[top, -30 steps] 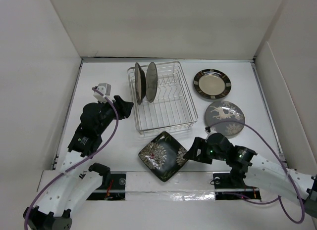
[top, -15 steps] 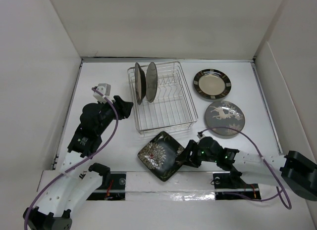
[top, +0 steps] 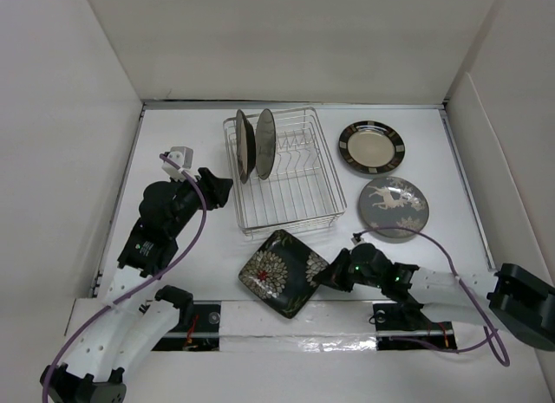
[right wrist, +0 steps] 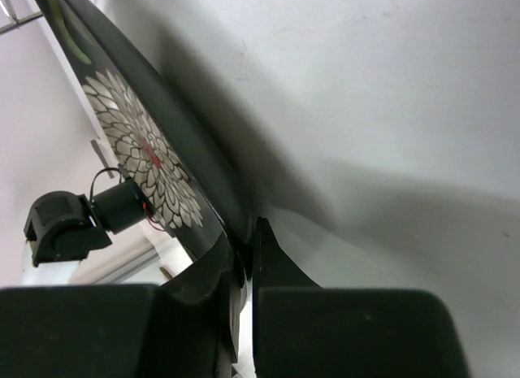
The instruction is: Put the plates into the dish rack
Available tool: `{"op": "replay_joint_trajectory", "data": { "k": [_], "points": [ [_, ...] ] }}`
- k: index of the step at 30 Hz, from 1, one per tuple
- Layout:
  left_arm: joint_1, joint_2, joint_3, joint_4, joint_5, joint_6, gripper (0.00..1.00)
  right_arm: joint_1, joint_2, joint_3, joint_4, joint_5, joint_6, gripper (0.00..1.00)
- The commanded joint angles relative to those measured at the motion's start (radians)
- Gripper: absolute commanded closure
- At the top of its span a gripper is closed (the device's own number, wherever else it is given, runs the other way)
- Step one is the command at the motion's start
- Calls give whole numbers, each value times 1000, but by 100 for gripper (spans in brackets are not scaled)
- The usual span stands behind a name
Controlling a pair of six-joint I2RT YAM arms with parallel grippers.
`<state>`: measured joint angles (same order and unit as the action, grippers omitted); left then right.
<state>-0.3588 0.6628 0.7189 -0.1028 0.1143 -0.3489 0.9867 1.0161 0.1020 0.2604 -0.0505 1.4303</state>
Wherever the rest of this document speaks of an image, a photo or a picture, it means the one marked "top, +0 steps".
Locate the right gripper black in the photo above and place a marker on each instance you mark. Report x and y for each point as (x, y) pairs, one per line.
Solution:
(334, 275)

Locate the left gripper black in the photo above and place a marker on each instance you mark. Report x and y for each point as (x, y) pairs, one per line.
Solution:
(215, 189)

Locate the black square floral plate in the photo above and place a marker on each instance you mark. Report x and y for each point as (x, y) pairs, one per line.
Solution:
(281, 273)

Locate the beige plate with brown rim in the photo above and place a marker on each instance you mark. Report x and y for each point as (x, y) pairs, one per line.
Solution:
(246, 146)

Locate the cream plate with tree drawing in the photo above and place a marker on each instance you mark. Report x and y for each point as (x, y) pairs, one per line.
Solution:
(266, 143)

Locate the grey plate with deer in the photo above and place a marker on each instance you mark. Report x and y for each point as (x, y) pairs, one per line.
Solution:
(393, 206)

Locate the black rimmed checkered plate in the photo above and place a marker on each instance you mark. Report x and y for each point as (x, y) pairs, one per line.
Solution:
(371, 147)

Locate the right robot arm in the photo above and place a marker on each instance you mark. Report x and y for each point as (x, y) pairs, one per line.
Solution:
(512, 298)

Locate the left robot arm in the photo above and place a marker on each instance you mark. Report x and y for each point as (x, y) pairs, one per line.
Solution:
(96, 362)

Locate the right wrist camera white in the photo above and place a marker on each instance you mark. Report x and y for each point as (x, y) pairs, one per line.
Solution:
(357, 238)

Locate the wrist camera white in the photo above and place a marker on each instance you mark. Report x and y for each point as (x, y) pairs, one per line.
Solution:
(177, 160)
(357, 238)

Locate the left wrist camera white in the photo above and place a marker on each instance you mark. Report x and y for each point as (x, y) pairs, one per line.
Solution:
(177, 160)

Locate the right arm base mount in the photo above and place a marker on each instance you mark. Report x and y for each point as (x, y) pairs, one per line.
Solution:
(396, 329)

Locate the wire dish rack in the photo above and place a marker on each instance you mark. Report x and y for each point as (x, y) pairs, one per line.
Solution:
(302, 191)

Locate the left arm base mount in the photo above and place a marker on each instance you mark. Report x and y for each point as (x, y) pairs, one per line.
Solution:
(197, 329)

